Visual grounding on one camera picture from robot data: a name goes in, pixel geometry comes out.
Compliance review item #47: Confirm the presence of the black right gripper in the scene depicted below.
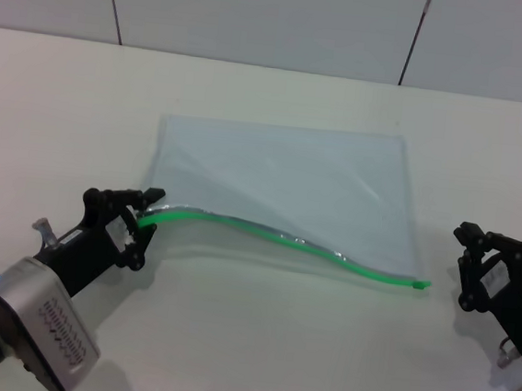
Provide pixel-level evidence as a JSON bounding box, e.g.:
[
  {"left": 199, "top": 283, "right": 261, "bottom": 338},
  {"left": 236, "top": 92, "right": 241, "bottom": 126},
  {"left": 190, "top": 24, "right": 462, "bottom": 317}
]
[{"left": 440, "top": 220, "right": 522, "bottom": 365}]

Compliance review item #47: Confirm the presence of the metal left cable connector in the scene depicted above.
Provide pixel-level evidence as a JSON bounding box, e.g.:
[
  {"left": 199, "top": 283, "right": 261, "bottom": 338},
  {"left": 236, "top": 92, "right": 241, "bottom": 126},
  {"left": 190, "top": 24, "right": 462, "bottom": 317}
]
[{"left": 29, "top": 215, "right": 62, "bottom": 250}]

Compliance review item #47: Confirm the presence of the metal right cable connector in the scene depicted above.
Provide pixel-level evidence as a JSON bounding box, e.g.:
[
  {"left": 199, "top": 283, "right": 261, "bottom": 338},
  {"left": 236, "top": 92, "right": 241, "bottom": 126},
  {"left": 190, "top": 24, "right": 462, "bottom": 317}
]
[{"left": 495, "top": 336, "right": 522, "bottom": 370}]

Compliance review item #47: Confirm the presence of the metal cable connector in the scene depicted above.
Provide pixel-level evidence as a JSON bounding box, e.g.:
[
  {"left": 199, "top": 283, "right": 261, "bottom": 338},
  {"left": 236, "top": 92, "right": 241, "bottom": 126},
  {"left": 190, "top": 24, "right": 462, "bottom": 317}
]
[
  {"left": 495, "top": 336, "right": 522, "bottom": 370},
  {"left": 29, "top": 215, "right": 62, "bottom": 250}
]

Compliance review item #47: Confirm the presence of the clear document bag green zipper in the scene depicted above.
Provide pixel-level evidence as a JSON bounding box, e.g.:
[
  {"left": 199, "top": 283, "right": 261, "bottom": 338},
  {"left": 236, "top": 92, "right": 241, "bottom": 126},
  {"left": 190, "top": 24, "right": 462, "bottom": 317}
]
[{"left": 133, "top": 109, "right": 447, "bottom": 293}]

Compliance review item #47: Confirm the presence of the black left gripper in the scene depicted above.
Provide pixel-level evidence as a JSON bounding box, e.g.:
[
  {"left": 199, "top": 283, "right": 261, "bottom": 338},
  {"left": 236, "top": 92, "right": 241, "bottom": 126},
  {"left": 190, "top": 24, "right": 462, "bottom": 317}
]
[{"left": 31, "top": 177, "right": 168, "bottom": 308}]

